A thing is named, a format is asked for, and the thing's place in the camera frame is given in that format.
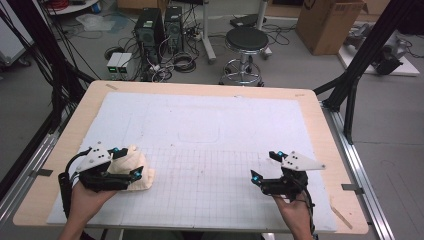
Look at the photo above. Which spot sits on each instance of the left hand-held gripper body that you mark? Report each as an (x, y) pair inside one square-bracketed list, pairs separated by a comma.
[(95, 159)]

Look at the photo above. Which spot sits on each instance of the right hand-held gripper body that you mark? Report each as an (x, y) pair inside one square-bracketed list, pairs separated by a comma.
[(293, 180)]

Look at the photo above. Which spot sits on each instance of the cream checked cloth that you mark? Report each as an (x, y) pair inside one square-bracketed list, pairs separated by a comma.
[(133, 160)]

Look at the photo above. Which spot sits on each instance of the person's right hand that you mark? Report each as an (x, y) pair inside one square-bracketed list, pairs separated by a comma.
[(293, 211)]

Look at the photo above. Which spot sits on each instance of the person's left hand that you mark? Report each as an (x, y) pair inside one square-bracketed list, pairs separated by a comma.
[(86, 203)]

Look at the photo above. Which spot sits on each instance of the thin wooden stick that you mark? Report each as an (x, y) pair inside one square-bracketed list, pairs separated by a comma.
[(340, 216)]

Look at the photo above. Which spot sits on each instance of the white foam mat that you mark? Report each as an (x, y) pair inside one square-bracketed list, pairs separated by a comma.
[(200, 116)]

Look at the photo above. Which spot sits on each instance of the white power supply unit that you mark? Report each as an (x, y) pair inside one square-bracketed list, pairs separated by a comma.
[(113, 65), (126, 65)]

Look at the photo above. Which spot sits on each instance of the black round stool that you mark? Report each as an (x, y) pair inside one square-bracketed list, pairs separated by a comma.
[(246, 40)]

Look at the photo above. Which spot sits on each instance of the wide black computer tower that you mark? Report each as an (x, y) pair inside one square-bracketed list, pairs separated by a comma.
[(148, 33)]

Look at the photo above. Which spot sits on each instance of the clear plastic bag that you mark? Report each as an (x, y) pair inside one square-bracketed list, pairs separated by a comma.
[(95, 22)]

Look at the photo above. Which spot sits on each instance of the narrow black computer tower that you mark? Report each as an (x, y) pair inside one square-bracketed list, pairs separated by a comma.
[(173, 30)]

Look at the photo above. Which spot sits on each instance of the grey table leg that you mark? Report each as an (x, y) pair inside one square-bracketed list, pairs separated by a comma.
[(263, 20), (208, 36)]

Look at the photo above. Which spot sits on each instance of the flat black device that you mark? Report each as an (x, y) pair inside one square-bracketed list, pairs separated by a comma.
[(246, 20)]

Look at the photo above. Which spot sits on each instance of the brown cardboard box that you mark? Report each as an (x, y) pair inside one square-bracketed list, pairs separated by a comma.
[(326, 26)]

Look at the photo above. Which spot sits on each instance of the white board with grey device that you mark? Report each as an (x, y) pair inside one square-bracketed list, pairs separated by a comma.
[(400, 68)]

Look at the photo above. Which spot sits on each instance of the white round table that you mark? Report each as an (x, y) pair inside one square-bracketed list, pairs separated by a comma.
[(73, 7)]

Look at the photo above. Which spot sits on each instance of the silver aluminium rail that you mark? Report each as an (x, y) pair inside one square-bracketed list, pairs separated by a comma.
[(360, 173), (26, 173)]

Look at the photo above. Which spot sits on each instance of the black metal frame strut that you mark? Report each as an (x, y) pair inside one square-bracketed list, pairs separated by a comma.
[(366, 50)]

